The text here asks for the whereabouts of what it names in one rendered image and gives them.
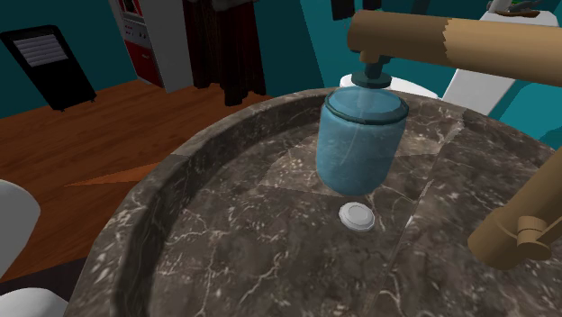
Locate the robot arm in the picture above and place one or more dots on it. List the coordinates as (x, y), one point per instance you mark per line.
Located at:
(15, 219)

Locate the blue soap dispenser bottle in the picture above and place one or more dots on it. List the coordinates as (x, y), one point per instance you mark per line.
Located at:
(355, 149)

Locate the white round drain plug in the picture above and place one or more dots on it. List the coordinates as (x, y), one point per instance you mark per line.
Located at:
(356, 216)

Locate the dark marble sink basin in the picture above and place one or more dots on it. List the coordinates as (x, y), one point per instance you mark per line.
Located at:
(263, 268)

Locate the dark red curtain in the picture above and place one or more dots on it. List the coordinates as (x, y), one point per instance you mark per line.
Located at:
(228, 48)

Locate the red and white cabinet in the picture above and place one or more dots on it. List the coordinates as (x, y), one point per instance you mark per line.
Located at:
(162, 52)

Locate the black panel heater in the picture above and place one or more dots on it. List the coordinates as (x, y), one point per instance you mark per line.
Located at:
(57, 79)

